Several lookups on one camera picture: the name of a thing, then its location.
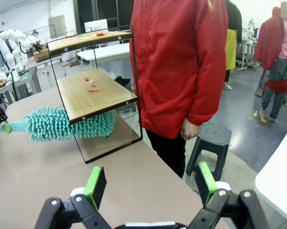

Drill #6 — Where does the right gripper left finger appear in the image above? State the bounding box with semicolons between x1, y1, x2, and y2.
34;166;115;229

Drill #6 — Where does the grey metal workbench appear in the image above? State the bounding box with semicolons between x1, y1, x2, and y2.
0;68;43;101

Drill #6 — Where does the black frame wooden shelf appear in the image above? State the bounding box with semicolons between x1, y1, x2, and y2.
45;25;144;165

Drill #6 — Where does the small brown box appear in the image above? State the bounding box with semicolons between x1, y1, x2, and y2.
33;49;50;62

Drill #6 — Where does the background person in dark trousers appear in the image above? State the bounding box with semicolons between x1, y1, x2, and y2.
254;6;287;124

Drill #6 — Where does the black bag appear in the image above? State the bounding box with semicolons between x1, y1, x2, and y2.
114;75;132;94

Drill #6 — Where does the left forearm in red sleeve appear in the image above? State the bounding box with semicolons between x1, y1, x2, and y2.
186;59;229;126

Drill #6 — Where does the grey wall cabinet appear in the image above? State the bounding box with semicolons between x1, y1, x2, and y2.
48;15;67;39

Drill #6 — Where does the person's left hand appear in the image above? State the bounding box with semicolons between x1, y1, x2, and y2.
180;118;201;141

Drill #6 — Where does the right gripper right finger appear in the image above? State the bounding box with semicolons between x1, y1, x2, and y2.
187;161;271;229

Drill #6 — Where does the person in red jacket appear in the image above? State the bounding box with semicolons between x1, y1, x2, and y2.
129;0;229;179

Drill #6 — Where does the white table with rounded corner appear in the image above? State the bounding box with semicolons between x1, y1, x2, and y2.
76;42;131;70
254;124;287;227

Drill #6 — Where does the black plastic stool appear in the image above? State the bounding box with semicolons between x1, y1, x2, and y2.
185;122;232;182

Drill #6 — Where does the teal chenille duster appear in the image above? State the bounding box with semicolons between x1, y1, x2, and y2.
0;106;116;143

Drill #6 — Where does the white rectangular panel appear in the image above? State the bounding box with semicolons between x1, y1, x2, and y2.
84;19;108;33

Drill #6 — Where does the person in yellow apron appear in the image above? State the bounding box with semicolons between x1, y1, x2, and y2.
223;0;244;91

